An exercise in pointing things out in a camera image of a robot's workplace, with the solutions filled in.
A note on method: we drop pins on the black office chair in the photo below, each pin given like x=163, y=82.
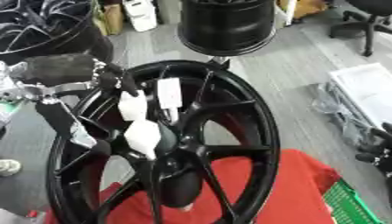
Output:
x=368, y=22

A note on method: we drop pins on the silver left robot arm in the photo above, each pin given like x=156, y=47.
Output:
x=11, y=90

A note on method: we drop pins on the black glossy spoked wheel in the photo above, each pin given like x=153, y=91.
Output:
x=41, y=26

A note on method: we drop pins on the green plastic basket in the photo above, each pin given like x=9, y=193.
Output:
x=351, y=205

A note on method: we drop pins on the clear plastic wrap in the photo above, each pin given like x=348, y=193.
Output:
x=341, y=113

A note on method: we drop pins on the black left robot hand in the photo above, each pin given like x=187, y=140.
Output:
x=58, y=68

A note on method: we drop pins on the person's shoe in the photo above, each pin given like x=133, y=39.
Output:
x=8, y=167

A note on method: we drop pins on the white flat box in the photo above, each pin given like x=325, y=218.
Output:
x=366, y=89

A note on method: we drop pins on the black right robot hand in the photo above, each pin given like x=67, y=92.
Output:
x=378, y=151

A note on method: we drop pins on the black wheel rim barrel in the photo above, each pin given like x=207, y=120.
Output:
x=227, y=26

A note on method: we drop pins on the yellow-brown box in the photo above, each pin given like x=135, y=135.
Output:
x=308, y=7

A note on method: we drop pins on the white appliance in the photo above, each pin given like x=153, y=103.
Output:
x=140, y=13

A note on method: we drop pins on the tan cardboard box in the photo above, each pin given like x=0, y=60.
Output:
x=113, y=17

